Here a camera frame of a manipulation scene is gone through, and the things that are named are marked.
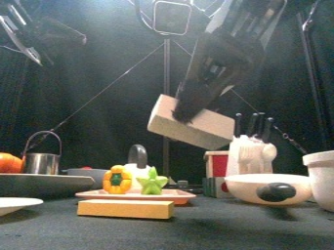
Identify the white toy spoon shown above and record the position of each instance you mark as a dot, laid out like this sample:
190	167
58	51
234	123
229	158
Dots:
269	153

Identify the white round plate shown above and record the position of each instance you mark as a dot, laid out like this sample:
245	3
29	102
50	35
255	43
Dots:
15	205

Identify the small metal bucket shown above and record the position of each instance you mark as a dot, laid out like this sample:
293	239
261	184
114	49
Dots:
42	161

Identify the white cutlery holder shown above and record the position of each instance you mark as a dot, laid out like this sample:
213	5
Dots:
244	153

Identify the metal frame pole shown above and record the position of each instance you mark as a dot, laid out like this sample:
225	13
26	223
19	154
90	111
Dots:
166	97

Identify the overhead camera box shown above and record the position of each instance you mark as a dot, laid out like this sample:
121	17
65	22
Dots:
173	17

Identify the green and red wooden block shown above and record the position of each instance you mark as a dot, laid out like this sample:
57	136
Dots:
216	188

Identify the yellow toy bell pepper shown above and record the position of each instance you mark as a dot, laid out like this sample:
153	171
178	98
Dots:
117	179

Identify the orange toy pumpkin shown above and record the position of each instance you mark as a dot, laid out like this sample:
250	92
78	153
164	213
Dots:
10	162

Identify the green toy star pepper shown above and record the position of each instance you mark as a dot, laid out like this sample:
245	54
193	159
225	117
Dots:
153	182

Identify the white pot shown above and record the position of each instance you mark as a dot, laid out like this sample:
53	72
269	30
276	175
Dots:
323	179

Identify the pink rectangular plate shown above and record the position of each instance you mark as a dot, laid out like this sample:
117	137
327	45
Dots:
174	196

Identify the grey bowl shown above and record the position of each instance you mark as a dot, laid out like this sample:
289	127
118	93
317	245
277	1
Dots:
89	173

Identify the white pan with black knob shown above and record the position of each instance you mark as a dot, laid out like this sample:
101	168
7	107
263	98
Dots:
265	187

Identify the grey tray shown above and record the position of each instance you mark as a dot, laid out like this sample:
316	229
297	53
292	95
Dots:
42	184

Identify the red and white wooden box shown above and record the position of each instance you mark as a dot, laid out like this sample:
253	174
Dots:
217	164

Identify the white rice block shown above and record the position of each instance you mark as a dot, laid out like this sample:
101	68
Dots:
205	125

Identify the white toy fork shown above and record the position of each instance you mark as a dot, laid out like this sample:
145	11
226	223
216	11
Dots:
249	159

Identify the yellow wooden block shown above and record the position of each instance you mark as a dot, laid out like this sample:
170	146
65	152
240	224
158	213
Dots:
125	208

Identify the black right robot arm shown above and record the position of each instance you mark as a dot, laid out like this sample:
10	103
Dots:
255	18

